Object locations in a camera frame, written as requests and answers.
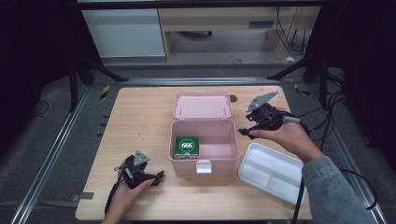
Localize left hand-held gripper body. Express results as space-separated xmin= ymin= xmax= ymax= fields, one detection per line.
xmin=122 ymin=149 xmax=150 ymax=190

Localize black hanging desk cables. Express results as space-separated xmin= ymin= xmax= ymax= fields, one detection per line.
xmin=275 ymin=7 xmax=313 ymax=57

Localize black metal stand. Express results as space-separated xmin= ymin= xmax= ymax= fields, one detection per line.
xmin=266 ymin=55 xmax=332 ymax=110
xmin=68 ymin=55 xmax=131 ymax=113

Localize aluminium floor rail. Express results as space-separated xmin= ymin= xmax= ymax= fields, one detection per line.
xmin=305 ymin=89 xmax=390 ymax=224
xmin=9 ymin=85 xmax=92 ymax=224
xmin=119 ymin=77 xmax=280 ymax=87

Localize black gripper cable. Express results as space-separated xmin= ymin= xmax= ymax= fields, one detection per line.
xmin=104 ymin=179 xmax=126 ymax=216
xmin=281 ymin=110 xmax=312 ymax=224

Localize grey table edge bracket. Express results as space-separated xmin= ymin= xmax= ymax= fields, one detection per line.
xmin=71 ymin=191 xmax=95 ymax=203

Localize person's right hand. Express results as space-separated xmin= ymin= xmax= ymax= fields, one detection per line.
xmin=248 ymin=106 xmax=325 ymax=165

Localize green and white carton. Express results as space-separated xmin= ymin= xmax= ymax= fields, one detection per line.
xmin=173 ymin=135 xmax=201 ymax=160

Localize white cabinet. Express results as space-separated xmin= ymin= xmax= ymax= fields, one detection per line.
xmin=80 ymin=7 xmax=166 ymax=59

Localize person's left hand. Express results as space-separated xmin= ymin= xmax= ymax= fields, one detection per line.
xmin=113 ymin=158 xmax=156 ymax=207

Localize black looped floor cable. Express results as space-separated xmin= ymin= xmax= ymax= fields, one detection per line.
xmin=340 ymin=168 xmax=380 ymax=212

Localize pink storage box with lid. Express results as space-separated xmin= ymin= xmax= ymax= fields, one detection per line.
xmin=168 ymin=91 xmax=240 ymax=178

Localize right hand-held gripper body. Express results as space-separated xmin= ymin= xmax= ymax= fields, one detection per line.
xmin=245 ymin=91 xmax=285 ymax=132

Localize thin black floor cable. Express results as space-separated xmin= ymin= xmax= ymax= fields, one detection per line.
xmin=30 ymin=100 xmax=50 ymax=119

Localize black floor cable bundle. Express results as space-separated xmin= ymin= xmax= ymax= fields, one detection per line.
xmin=298 ymin=89 xmax=347 ymax=150

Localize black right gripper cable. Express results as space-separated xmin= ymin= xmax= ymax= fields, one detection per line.
xmin=281 ymin=110 xmax=312 ymax=224

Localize yellow and black tape strip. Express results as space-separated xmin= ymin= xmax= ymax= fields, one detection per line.
xmin=293 ymin=83 xmax=311 ymax=97
xmin=99 ymin=84 xmax=111 ymax=101

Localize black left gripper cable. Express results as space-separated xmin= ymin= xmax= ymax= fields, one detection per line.
xmin=104 ymin=179 xmax=126 ymax=216

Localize white divided tray insert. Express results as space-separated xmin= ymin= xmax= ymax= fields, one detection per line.
xmin=237 ymin=142 xmax=308 ymax=207

